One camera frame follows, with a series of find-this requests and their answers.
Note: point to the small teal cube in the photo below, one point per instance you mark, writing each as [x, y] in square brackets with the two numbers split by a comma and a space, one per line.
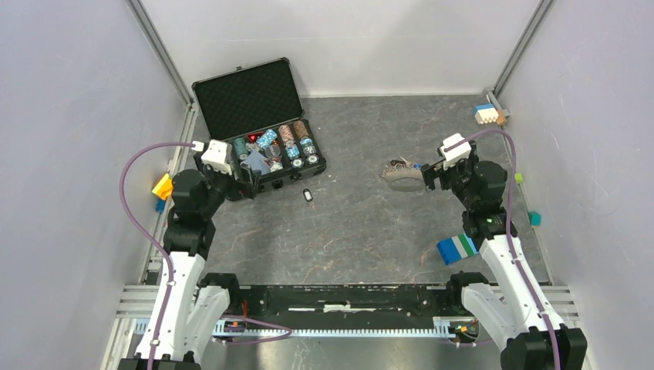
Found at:
[534, 218]

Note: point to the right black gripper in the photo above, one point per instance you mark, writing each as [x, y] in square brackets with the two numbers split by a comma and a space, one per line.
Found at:
[430, 173]

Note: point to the blue green white brick stack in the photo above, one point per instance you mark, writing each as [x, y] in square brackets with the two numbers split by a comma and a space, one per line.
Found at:
[456, 248]

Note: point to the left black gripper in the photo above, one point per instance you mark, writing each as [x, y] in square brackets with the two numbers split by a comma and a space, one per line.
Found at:
[247, 187]

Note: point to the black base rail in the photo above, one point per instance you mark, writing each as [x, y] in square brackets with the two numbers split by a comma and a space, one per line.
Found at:
[349, 306]

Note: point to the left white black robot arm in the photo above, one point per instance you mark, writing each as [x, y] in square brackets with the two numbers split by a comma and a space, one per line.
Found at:
[188, 306]

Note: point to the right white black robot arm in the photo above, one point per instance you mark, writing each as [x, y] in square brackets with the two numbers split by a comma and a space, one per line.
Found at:
[527, 331]

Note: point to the black poker chip case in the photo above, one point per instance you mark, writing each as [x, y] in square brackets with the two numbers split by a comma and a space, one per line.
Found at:
[259, 112]

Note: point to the small blue block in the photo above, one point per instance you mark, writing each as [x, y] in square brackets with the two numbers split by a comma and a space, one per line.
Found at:
[160, 206]

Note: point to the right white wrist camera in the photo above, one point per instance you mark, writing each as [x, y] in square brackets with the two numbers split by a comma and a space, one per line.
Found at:
[453, 149]

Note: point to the black key fob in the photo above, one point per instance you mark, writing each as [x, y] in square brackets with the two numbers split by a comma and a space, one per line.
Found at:
[307, 195]

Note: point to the yellow orange block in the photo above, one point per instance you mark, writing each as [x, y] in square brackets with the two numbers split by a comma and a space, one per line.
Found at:
[163, 188]

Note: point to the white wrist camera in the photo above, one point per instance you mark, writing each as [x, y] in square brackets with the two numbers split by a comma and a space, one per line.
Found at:
[218, 155]
[453, 149]

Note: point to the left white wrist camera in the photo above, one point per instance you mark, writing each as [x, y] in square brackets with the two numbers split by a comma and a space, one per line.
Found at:
[218, 155]

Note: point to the blue white brick block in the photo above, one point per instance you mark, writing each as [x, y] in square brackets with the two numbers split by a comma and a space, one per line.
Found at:
[486, 113]

